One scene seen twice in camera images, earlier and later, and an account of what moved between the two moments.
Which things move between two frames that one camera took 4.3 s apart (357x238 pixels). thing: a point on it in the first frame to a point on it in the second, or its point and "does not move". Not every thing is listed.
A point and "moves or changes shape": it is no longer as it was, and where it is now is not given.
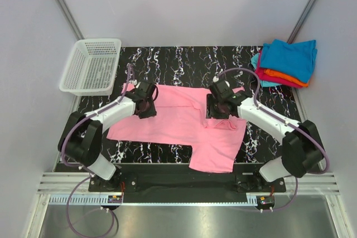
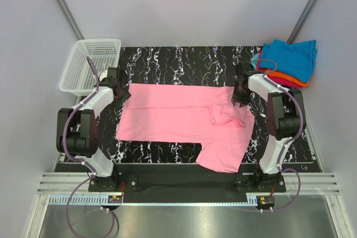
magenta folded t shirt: x=261 y=76 does not move
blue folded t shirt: x=297 y=59 does not move
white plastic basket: x=91 y=67 does not move
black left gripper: x=152 y=113 to x=126 y=96
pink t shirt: x=181 y=120 moves or changes shape
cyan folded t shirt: x=254 y=59 does not move
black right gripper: x=210 y=112 to x=236 y=98
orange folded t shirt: x=271 y=72 does not move
